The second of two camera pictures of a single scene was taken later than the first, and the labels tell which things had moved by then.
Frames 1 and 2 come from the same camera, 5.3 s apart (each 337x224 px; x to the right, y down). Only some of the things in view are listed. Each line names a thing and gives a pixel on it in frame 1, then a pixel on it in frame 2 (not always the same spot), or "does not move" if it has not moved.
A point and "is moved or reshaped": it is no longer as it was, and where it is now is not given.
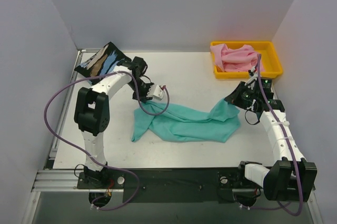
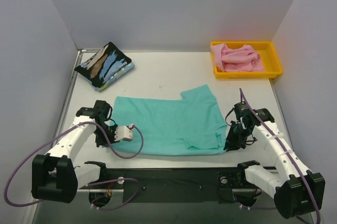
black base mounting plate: [177, 185] does not move
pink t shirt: [243, 59] does not move
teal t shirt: [221, 124] is moved or reshaped
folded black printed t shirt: [102, 61] does not move
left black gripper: [140, 93] -> [104, 135]
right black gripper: [239, 96] -> [235, 134]
